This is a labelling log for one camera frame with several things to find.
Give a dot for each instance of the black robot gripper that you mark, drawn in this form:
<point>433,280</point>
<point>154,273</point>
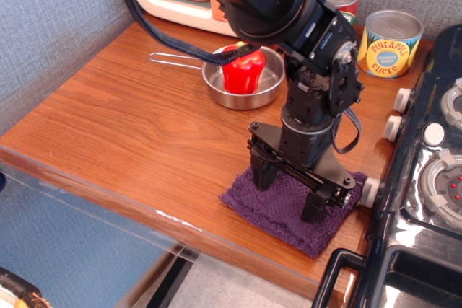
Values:
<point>307,153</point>

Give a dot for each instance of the purple towel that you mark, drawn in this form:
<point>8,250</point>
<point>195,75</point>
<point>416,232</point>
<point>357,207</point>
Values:
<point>278,210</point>

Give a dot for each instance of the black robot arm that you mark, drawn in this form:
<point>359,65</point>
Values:
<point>320,53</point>

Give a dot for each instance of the small steel frying pan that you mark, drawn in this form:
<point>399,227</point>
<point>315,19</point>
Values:
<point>268,87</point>

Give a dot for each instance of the red toy bell pepper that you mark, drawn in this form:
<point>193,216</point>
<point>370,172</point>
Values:
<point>242,75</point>

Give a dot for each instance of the black toy stove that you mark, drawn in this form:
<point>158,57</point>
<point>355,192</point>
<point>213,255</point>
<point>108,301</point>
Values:
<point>413,255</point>

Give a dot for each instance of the pineapple slices can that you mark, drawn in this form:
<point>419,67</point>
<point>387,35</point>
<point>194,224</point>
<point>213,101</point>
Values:
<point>389,43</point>

